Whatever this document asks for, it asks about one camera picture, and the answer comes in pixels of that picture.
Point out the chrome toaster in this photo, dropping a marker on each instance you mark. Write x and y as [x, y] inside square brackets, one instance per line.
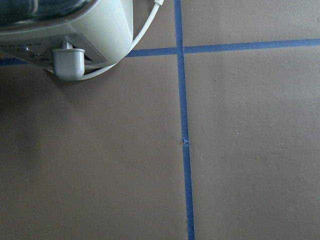
[85, 34]

